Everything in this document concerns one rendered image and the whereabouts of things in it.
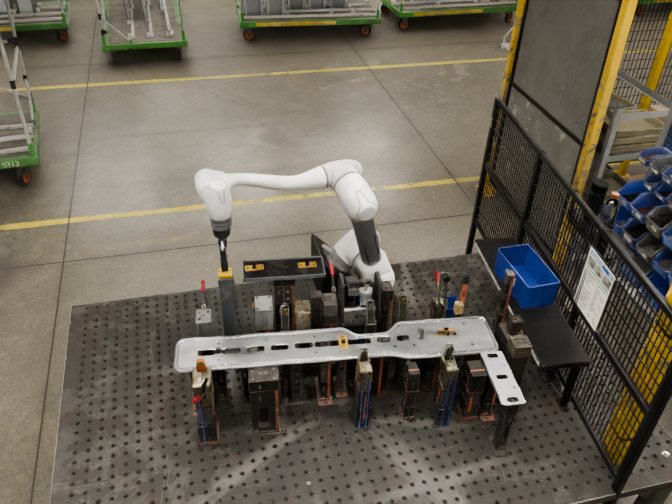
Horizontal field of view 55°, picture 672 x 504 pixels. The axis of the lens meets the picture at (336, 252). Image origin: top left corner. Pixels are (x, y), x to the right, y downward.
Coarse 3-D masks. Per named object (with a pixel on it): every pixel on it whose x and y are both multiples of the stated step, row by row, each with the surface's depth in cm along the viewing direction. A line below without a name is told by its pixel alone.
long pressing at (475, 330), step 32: (416, 320) 290; (448, 320) 291; (480, 320) 292; (192, 352) 270; (256, 352) 271; (288, 352) 272; (320, 352) 273; (352, 352) 273; (384, 352) 274; (416, 352) 274; (480, 352) 276
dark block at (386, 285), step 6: (384, 282) 293; (390, 282) 293; (384, 288) 289; (390, 288) 289; (384, 294) 289; (390, 294) 289; (384, 300) 291; (390, 300) 292; (384, 306) 294; (390, 306) 294; (384, 312) 296; (384, 318) 298; (378, 324) 304; (384, 324) 301; (378, 330) 305; (384, 330) 303
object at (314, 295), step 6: (312, 294) 287; (318, 294) 288; (312, 300) 287; (318, 300) 287; (312, 306) 289; (318, 306) 289; (312, 312) 291; (318, 312) 292; (312, 318) 294; (318, 318) 294; (312, 324) 296; (318, 324) 296
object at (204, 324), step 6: (198, 312) 281; (204, 312) 281; (210, 312) 281; (198, 318) 278; (204, 318) 278; (210, 318) 278; (198, 324) 277; (204, 324) 277; (210, 324) 278; (198, 330) 279; (204, 330) 279; (210, 330) 280; (198, 336) 281; (204, 336) 281; (210, 336) 282; (204, 354) 289; (210, 354) 289
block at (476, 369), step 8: (472, 368) 271; (480, 368) 271; (464, 376) 278; (472, 376) 268; (480, 376) 268; (464, 384) 280; (472, 384) 270; (480, 384) 271; (464, 392) 281; (472, 392) 273; (480, 392) 274; (464, 400) 280; (472, 400) 278; (456, 408) 289; (464, 408) 280; (472, 408) 281; (464, 416) 283; (472, 416) 284
